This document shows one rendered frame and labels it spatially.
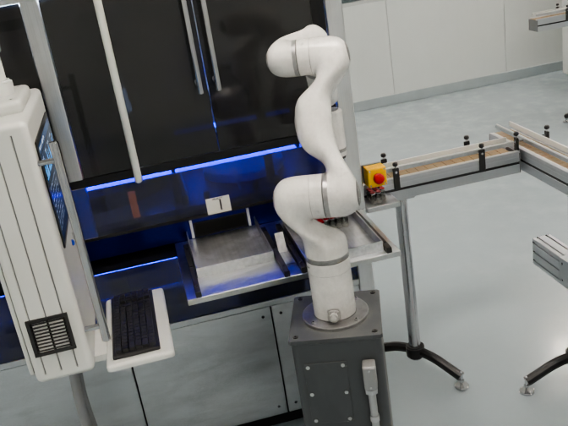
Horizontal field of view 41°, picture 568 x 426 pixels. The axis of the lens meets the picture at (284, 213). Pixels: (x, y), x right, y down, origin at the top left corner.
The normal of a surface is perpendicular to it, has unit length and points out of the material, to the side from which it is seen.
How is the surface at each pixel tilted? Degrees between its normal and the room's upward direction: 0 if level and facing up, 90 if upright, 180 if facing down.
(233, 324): 90
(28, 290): 90
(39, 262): 90
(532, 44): 90
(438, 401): 0
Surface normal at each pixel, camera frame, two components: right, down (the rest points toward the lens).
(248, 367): 0.21, 0.33
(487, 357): -0.14, -0.92
